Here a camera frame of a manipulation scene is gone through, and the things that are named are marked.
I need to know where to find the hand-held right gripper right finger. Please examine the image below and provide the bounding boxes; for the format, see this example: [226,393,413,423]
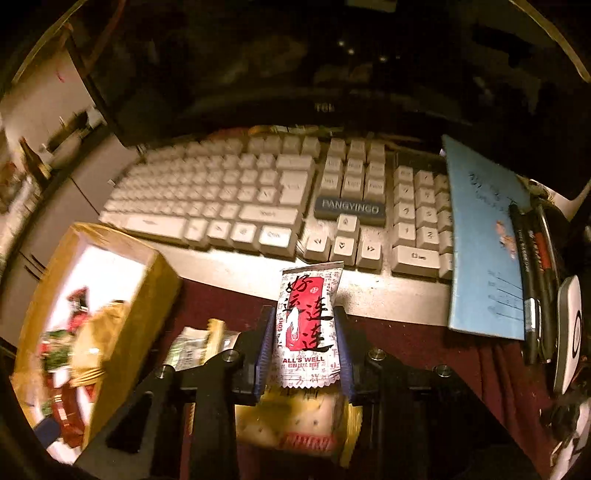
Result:
[332,305,541,480]

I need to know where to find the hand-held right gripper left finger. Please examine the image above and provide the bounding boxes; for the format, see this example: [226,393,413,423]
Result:
[74,305,278,480]

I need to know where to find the white red snack packet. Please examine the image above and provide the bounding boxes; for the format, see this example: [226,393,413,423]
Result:
[269,261,345,391]

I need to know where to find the green pea snack packet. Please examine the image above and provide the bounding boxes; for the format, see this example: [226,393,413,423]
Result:
[165,327,214,368]

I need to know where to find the yellow-brown cardboard box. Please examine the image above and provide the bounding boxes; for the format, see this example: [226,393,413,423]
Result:
[11,222,182,464]

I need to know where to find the gold snack packet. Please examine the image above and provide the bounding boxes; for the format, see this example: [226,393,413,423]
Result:
[69,302,136,387]

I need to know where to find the red snack packet with label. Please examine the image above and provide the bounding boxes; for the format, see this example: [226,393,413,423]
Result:
[50,391,95,448]

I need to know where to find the green red snack packet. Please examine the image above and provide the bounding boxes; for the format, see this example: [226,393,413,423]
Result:
[39,330,71,371]

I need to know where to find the blue snack packet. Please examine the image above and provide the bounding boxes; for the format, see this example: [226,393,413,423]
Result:
[36,418,62,446]

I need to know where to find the tan snack packet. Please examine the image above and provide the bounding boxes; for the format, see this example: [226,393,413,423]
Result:
[205,319,228,352]

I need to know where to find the maroon cloth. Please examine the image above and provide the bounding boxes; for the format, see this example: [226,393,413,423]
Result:
[152,272,560,480]

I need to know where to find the pale cracker packet yellow edge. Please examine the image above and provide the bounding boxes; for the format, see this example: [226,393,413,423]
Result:
[235,387,363,468]

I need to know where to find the white mechanical keyboard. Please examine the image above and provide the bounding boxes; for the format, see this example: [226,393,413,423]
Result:
[99,134,455,280]

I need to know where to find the light blue booklet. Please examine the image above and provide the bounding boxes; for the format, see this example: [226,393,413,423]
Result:
[441,135,533,341]

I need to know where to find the black pen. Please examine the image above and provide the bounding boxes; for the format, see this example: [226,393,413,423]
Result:
[508,203,542,365]

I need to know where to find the white device with round logo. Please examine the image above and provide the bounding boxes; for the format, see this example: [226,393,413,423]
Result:
[551,275,584,396]

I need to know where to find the black computer monitor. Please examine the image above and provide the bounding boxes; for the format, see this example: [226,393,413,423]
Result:
[67,0,591,149]

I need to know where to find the dark glass bottle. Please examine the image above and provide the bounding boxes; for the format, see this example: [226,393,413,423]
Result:
[18,137,48,186]

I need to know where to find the white kitchen cabinets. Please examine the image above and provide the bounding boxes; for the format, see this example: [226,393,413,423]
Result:
[0,46,116,217]

